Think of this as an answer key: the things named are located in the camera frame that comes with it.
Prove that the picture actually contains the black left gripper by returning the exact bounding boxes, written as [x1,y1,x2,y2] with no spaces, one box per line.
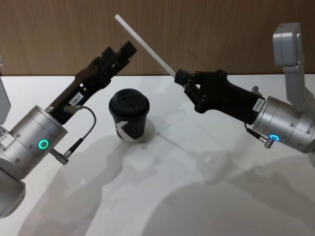
[48,41,138,126]

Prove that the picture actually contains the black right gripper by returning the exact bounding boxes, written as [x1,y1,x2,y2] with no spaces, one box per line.
[174,69,266,125]

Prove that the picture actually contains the long white straw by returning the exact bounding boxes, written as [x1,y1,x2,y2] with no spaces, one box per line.
[114,14,188,88]

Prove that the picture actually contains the black plastic cup lid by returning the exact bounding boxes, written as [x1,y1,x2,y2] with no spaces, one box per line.
[108,89,151,119]

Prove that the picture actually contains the black paper cup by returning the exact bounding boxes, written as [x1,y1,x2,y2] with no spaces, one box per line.
[109,108,149,144]

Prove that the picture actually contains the thin grey left gripper cable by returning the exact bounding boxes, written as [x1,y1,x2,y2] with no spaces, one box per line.
[50,104,97,166]

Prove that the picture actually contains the thin dark right gripper cable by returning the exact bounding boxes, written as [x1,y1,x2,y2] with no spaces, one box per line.
[244,121,275,149]

